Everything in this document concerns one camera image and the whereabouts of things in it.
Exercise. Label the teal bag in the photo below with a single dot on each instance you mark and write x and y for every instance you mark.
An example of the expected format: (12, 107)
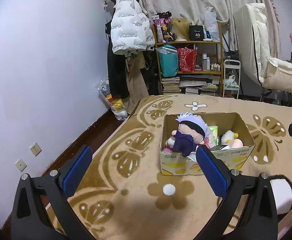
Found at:
(169, 61)

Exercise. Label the green tissue pack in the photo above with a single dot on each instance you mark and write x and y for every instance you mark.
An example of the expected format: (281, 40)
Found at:
(212, 136)

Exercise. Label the black box numbered 40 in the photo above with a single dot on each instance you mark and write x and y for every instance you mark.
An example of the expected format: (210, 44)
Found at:
(196, 33)

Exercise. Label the beige curtain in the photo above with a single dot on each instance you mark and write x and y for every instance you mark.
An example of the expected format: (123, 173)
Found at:
(211, 5)

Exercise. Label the purple black character bag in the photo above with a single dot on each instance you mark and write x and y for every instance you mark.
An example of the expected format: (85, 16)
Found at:
(163, 26)

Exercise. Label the white plastic bag on shelf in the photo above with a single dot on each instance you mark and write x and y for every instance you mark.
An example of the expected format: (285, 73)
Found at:
(211, 24)

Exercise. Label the white puffer jacket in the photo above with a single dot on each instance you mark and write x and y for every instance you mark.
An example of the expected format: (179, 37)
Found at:
(131, 31)

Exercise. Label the bag of toys on floor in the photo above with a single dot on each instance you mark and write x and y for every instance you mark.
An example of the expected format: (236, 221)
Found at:
(116, 105)

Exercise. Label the white fluffy duck plush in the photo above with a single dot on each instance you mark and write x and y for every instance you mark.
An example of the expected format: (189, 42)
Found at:
(228, 137)

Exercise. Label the white rolling cart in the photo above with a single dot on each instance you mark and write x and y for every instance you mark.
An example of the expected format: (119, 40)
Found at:
(231, 77)

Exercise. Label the blonde wig head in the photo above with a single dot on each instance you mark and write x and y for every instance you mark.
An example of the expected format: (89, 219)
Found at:
(180, 28)

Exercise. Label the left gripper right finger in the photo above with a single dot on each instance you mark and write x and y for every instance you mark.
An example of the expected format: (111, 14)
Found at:
(258, 219)

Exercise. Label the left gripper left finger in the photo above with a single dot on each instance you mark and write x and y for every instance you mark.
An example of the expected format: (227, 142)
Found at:
(29, 219)

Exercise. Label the lower wall socket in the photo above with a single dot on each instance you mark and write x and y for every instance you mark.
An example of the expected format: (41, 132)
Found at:
(20, 165)

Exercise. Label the pink bear plush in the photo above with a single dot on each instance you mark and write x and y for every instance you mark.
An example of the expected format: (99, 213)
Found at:
(169, 145)

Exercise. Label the wooden shelf unit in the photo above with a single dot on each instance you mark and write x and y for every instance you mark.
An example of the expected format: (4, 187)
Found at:
(208, 62)

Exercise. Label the cream long down coat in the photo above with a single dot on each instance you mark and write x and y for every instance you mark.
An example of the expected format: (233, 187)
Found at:
(269, 72)

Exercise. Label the beige trench coat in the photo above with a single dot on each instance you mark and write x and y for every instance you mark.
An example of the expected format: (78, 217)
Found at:
(135, 82)

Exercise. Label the purple haired doll plush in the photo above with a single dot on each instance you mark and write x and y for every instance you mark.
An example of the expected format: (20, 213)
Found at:
(192, 132)

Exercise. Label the red bag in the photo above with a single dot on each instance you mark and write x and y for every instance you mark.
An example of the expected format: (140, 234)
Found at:
(187, 59)

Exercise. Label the upper wall socket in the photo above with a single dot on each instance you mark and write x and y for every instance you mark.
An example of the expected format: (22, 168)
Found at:
(35, 149)

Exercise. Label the wall socket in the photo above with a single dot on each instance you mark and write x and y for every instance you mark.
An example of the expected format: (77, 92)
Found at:
(35, 149)
(20, 165)

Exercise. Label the open cardboard box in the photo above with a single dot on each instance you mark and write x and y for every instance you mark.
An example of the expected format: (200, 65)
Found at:
(206, 144)

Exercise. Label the stack of books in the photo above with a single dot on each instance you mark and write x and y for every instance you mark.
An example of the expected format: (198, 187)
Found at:
(170, 85)

